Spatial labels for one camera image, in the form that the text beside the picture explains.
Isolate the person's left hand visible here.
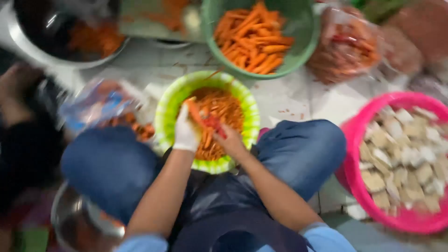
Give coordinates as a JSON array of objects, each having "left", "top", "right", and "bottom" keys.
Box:
[{"left": 173, "top": 102, "right": 202, "bottom": 152}]

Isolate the person's right hand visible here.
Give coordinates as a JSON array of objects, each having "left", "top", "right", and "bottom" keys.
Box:
[{"left": 213, "top": 123, "right": 246, "bottom": 159}]

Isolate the orange carrot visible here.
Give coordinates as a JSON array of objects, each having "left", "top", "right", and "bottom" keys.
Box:
[{"left": 185, "top": 97, "right": 207, "bottom": 127}]

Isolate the red peeler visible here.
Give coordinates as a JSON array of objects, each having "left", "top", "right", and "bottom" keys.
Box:
[{"left": 202, "top": 114, "right": 227, "bottom": 139}]

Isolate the lime green plastic basket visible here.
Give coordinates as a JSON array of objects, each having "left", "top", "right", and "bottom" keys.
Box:
[{"left": 154, "top": 71, "right": 261, "bottom": 175}]

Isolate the heap of carrot peels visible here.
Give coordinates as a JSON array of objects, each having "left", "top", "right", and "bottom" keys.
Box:
[{"left": 182, "top": 87, "right": 245, "bottom": 161}]

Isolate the blue printed plastic bag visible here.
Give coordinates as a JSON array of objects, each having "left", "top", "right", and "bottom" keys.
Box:
[{"left": 59, "top": 78, "right": 155, "bottom": 142}]

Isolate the pile of peeled carrots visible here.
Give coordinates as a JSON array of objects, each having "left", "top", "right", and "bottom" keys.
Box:
[{"left": 213, "top": 1, "right": 295, "bottom": 75}]

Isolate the green cutting board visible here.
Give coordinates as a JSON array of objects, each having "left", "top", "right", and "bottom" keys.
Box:
[{"left": 118, "top": 0, "right": 206, "bottom": 43}]

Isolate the dark green plastic bowl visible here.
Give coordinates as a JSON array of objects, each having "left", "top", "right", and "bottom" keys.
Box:
[{"left": 201, "top": 0, "right": 322, "bottom": 81}]

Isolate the small steel bowl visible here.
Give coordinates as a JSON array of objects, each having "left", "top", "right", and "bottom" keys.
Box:
[{"left": 50, "top": 182, "right": 126, "bottom": 252}]

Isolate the large steel bowl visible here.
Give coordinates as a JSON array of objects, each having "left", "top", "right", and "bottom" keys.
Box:
[{"left": 7, "top": 0, "right": 131, "bottom": 70}]

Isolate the clear bag of carrots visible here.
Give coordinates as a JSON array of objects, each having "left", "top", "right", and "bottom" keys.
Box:
[{"left": 307, "top": 4, "right": 383, "bottom": 84}]

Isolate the pink plastic basin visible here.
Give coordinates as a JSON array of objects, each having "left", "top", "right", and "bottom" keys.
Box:
[{"left": 335, "top": 92, "right": 448, "bottom": 235}]

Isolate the heap of tofu pieces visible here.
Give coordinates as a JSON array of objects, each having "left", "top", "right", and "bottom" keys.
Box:
[{"left": 358, "top": 106, "right": 448, "bottom": 216}]

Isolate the brown sack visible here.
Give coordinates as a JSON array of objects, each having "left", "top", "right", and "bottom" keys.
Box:
[{"left": 379, "top": 7, "right": 448, "bottom": 75}]

